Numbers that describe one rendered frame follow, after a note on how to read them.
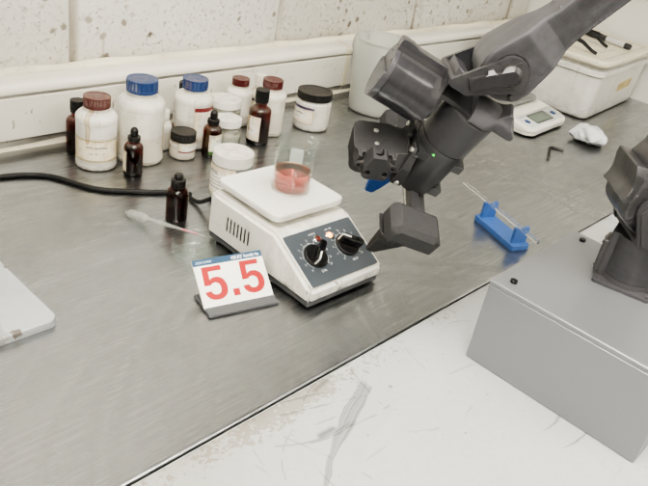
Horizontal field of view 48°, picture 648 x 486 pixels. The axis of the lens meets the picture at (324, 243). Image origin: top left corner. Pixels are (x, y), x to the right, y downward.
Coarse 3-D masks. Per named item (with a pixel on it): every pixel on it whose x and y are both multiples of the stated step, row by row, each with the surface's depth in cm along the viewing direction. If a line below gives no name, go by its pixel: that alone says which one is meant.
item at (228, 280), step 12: (216, 264) 86; (228, 264) 87; (240, 264) 87; (252, 264) 88; (204, 276) 85; (216, 276) 85; (228, 276) 86; (240, 276) 87; (252, 276) 88; (264, 276) 88; (204, 288) 84; (216, 288) 85; (228, 288) 85; (240, 288) 86; (252, 288) 87; (264, 288) 88; (204, 300) 84; (216, 300) 84
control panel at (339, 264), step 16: (336, 224) 94; (352, 224) 95; (288, 240) 88; (304, 240) 89; (336, 240) 92; (304, 256) 88; (336, 256) 90; (352, 256) 92; (368, 256) 93; (304, 272) 86; (320, 272) 88; (336, 272) 89; (352, 272) 90
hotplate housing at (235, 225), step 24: (216, 192) 95; (216, 216) 95; (240, 216) 91; (264, 216) 91; (312, 216) 93; (336, 216) 94; (240, 240) 93; (264, 240) 89; (264, 264) 90; (288, 264) 87; (288, 288) 89; (312, 288) 86; (336, 288) 89
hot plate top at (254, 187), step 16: (224, 176) 94; (240, 176) 95; (256, 176) 96; (240, 192) 91; (256, 192) 92; (272, 192) 93; (320, 192) 95; (256, 208) 89; (272, 208) 89; (288, 208) 90; (304, 208) 90; (320, 208) 92
